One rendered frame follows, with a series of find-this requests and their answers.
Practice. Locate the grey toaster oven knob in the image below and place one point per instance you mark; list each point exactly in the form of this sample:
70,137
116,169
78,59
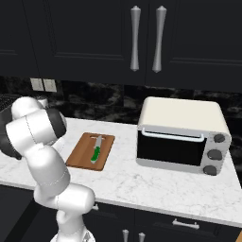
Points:
210,170
215,154
219,138

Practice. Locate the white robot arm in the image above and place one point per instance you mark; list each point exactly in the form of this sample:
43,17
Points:
47,164

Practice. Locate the black wall cupboard door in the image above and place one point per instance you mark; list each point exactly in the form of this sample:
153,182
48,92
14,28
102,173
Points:
88,38
201,44
12,34

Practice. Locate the cream toaster oven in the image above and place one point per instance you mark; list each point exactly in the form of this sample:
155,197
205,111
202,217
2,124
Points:
182,116

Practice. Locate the brown wooden cutting board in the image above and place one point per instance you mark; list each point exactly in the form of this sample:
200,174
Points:
82,154

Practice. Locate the white wall socket plate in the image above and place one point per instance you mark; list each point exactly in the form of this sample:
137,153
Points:
37,84
49,85

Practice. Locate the black drawer front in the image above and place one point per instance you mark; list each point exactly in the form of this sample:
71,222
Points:
115,216
157,223

